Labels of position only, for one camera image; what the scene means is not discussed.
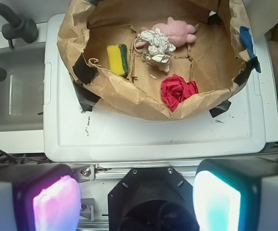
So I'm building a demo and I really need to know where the crumpled white paper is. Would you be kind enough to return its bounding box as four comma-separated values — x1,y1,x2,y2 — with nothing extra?
135,28,176,73

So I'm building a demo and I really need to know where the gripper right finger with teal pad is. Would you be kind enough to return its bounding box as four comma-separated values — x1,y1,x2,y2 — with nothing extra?
193,157,278,231

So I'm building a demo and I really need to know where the crumpled red cloth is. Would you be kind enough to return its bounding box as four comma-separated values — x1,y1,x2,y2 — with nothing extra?
161,74,199,111

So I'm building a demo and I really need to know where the brown paper bag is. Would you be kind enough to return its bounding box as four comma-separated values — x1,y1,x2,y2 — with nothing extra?
57,0,261,121

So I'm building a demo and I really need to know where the pink plush toy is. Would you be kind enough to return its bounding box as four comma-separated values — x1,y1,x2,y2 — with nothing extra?
140,16,197,48

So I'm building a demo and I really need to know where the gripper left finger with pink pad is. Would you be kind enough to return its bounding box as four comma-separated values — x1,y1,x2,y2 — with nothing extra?
0,164,81,231

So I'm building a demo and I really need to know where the blue tape strip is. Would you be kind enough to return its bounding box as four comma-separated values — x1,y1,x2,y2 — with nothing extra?
239,26,261,73

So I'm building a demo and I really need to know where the metal corner bracket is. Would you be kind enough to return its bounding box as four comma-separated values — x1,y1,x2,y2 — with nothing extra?
72,165,95,183

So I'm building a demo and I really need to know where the yellow and green sponge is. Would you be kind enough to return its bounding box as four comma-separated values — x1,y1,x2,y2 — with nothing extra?
106,44,129,77

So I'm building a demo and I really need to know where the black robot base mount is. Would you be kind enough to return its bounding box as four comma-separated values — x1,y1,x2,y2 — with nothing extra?
107,167,200,231

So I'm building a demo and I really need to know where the grey sink basin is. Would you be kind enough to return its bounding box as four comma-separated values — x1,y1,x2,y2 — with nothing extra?
0,42,45,132

